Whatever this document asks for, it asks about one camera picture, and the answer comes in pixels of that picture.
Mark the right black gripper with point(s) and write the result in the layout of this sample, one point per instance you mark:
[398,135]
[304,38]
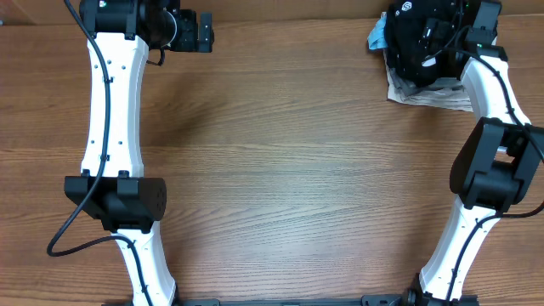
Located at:
[439,27]

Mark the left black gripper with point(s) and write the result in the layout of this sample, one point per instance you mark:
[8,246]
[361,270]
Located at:
[187,20]

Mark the black t-shirt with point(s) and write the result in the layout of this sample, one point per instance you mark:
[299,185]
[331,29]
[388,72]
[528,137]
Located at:
[405,51]

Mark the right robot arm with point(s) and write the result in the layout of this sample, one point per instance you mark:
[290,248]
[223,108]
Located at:
[494,168]

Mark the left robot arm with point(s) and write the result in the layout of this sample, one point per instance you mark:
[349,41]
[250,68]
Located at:
[111,186]

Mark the grey folded garment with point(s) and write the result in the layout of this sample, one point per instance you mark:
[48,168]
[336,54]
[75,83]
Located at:
[409,88]

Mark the beige folded garment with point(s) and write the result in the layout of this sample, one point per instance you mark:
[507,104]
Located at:
[457,100]

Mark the light blue t-shirt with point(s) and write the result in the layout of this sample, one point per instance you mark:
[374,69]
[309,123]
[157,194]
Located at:
[376,39]

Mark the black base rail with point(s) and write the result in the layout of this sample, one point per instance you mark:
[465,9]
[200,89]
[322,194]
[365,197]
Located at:
[368,300]

